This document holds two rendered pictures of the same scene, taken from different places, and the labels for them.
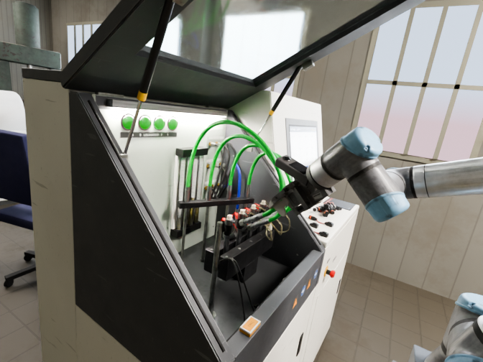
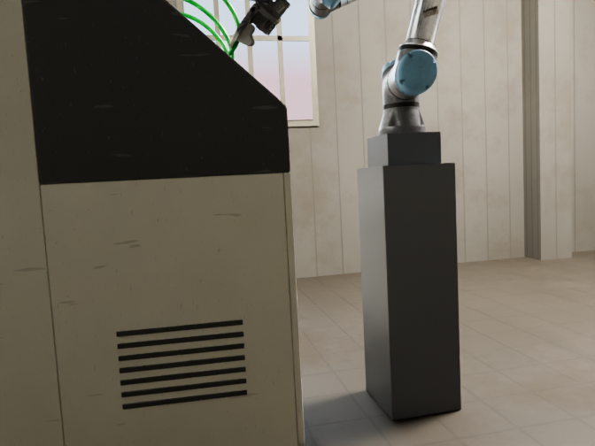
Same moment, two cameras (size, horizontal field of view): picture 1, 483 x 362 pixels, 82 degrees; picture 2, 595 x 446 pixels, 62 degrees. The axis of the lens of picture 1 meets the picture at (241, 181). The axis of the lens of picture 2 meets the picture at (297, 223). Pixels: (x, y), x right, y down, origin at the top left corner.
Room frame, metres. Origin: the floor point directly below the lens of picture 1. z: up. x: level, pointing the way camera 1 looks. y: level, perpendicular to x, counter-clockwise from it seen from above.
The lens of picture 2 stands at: (-0.49, 0.76, 0.77)
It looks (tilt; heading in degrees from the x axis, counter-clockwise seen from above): 5 degrees down; 320
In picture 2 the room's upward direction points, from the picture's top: 3 degrees counter-clockwise
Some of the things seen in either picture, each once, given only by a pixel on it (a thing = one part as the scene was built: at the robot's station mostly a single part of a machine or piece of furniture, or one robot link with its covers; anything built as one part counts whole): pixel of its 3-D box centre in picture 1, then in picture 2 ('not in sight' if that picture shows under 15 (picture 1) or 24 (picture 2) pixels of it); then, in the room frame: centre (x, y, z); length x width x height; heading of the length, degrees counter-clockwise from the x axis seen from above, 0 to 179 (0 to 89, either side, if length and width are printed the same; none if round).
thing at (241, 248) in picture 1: (241, 256); not in sight; (0.98, -0.04, 0.91); 0.34 x 0.10 x 0.15; 149
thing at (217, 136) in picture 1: (215, 164); not in sight; (1.22, 0.12, 1.20); 0.13 x 0.03 x 0.31; 149
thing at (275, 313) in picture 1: (282, 307); not in sight; (0.75, -0.18, 0.87); 0.62 x 0.04 x 0.16; 149
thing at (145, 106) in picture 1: (180, 110); not in sight; (1.01, 0.25, 1.43); 0.54 x 0.03 x 0.02; 149
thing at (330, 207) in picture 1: (328, 207); not in sight; (1.43, -0.48, 1.01); 0.23 x 0.11 x 0.06; 149
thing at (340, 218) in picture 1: (325, 216); not in sight; (1.40, -0.47, 0.96); 0.70 x 0.22 x 0.03; 149
